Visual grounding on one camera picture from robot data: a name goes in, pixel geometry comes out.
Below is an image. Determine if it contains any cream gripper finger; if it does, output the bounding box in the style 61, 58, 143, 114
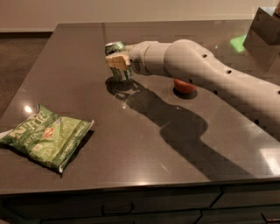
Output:
106, 51, 130, 70

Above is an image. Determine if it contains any green soda can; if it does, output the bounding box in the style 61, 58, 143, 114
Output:
105, 41, 132, 81

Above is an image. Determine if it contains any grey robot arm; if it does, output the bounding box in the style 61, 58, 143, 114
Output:
106, 39, 280, 138

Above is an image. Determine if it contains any red apple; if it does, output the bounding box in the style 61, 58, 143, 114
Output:
173, 79, 196, 95

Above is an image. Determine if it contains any green chip bag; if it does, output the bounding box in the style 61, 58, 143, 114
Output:
0, 104, 94, 173

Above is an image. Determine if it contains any dark grey box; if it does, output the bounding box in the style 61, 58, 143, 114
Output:
243, 7, 280, 60

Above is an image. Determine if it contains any dark cabinet drawer front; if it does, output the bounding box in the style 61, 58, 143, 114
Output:
6, 186, 221, 219

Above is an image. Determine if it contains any dark drawer handle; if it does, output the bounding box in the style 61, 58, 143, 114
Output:
101, 203, 134, 216

